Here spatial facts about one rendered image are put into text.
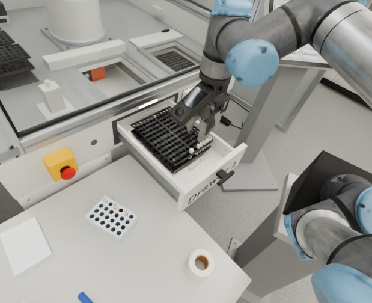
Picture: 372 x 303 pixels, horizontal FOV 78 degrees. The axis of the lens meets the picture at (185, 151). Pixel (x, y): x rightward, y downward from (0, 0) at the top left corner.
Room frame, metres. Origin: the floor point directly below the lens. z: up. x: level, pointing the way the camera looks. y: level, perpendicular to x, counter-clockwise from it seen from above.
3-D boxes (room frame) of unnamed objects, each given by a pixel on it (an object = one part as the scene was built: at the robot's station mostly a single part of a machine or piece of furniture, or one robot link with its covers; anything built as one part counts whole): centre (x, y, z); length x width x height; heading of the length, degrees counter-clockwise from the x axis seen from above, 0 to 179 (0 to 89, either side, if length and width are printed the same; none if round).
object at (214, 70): (0.51, -0.02, 1.20); 0.08 x 0.08 x 0.05
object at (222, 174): (0.43, -0.12, 0.91); 0.07 x 0.04 x 0.01; 144
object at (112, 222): (0.28, 0.17, 0.78); 0.12 x 0.08 x 0.04; 72
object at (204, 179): (0.44, -0.10, 0.87); 0.29 x 0.02 x 0.11; 144
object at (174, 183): (0.57, 0.07, 0.86); 0.40 x 0.26 x 0.06; 54
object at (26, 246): (0.16, 0.36, 0.77); 0.13 x 0.09 x 0.02; 49
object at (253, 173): (1.29, -0.48, 0.51); 0.50 x 0.45 x 1.02; 16
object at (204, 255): (0.20, -0.11, 0.78); 0.07 x 0.07 x 0.04
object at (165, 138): (0.56, 0.06, 0.87); 0.22 x 0.18 x 0.06; 54
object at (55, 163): (0.36, 0.34, 0.88); 0.07 x 0.05 x 0.07; 144
